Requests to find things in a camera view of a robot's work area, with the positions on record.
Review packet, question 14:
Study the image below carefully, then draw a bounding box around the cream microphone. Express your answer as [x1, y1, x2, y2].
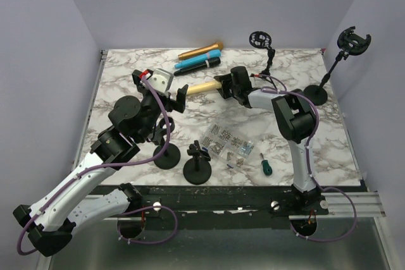
[187, 80, 222, 95]

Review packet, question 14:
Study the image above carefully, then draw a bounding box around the black microphone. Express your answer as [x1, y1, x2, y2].
[174, 57, 221, 77]

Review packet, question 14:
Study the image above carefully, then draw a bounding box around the blue microphone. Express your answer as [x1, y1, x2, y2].
[174, 49, 221, 69]

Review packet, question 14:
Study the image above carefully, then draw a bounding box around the gold microphone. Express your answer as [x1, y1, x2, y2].
[178, 41, 224, 61]

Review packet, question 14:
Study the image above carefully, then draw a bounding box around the black tripod microphone stand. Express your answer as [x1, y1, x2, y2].
[249, 31, 275, 75]

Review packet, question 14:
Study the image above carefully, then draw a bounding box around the black round-base clip stand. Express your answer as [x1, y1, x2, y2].
[151, 118, 181, 170]

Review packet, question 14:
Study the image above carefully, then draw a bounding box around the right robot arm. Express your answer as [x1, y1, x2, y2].
[214, 66, 321, 214]

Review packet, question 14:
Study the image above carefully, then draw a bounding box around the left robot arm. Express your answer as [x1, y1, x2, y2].
[13, 68, 189, 257]

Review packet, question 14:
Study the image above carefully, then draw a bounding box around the clear plastic screw box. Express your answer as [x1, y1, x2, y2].
[200, 123, 255, 168]

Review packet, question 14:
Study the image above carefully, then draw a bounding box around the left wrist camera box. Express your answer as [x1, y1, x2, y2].
[141, 68, 174, 95]

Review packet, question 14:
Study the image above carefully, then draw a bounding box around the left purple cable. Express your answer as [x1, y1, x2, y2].
[17, 75, 178, 255]

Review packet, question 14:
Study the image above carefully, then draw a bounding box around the green handled screwdriver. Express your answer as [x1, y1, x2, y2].
[259, 152, 273, 176]

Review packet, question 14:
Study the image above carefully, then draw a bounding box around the black shock-mount round-base stand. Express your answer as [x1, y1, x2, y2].
[304, 26, 371, 106]

